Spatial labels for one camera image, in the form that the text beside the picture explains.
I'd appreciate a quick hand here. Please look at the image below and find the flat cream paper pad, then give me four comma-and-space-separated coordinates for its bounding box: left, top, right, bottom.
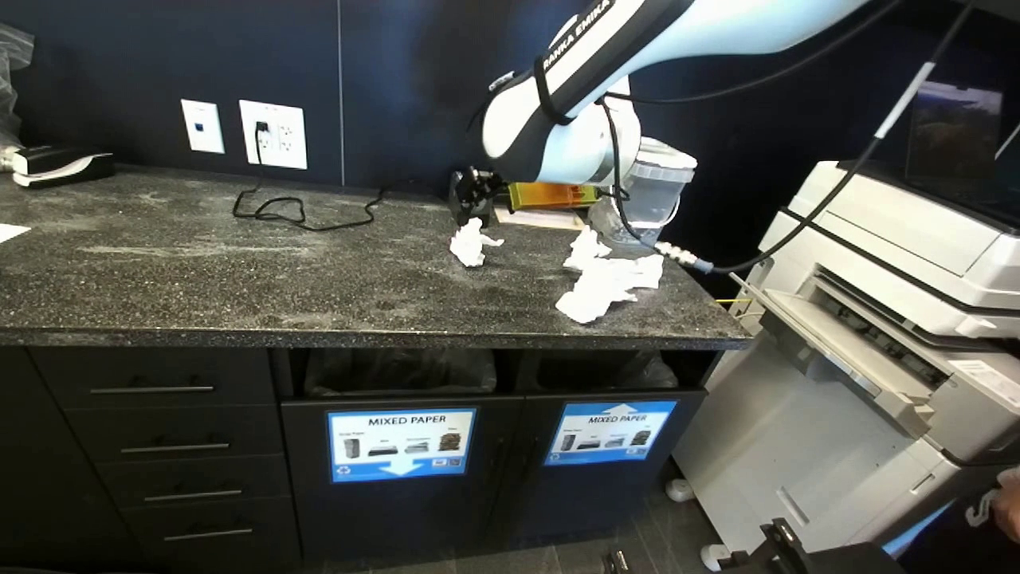
492, 203, 591, 234

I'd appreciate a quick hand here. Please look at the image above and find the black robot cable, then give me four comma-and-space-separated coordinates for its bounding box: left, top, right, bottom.
593, 0, 982, 281

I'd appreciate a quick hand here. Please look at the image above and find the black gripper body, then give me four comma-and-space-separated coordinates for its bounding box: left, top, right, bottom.
461, 165, 517, 219

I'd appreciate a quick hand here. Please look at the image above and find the black stand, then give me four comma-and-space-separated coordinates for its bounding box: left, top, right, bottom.
742, 518, 906, 574

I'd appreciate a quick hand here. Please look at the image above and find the black power cord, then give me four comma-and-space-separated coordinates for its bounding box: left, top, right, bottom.
229, 120, 389, 237

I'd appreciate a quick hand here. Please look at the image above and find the clear plastic bucket with lid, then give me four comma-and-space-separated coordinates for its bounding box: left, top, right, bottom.
619, 138, 702, 244

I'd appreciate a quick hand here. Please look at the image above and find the dark monitor screen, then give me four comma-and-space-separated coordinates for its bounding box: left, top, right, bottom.
903, 60, 1020, 227

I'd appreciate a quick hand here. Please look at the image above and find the black device with white paper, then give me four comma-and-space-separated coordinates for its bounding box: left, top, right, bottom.
8, 143, 119, 192

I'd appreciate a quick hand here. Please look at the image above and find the white office printer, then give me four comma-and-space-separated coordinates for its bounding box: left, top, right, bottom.
668, 157, 1020, 574

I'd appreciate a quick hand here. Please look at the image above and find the black cabinet drawer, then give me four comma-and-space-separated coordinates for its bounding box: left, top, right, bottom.
61, 408, 285, 469
27, 347, 279, 413
123, 503, 300, 569
92, 457, 290, 515

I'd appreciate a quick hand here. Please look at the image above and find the mixed paper sign arrow down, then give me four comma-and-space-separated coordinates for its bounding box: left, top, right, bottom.
325, 406, 477, 489

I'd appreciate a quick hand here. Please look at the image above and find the white wall outlet plate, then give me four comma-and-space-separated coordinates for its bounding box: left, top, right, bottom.
237, 100, 311, 174

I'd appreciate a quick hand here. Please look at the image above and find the clear plastic bag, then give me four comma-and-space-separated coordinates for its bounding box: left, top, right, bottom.
0, 26, 39, 154

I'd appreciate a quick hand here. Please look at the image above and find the person in black clothing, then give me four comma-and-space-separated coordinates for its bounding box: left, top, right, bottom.
935, 457, 1020, 574

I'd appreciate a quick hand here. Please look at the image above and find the mixed paper sign arrow up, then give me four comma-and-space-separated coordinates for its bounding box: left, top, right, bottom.
543, 397, 681, 469

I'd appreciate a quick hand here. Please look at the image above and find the operator bare hand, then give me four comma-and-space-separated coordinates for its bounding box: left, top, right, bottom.
992, 471, 1020, 541

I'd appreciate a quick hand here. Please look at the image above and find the black bin with plastic liner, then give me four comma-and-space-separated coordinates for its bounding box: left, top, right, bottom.
528, 351, 681, 397
300, 347, 499, 401

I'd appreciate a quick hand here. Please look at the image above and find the white wall switch plate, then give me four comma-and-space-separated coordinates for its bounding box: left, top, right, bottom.
177, 95, 229, 161

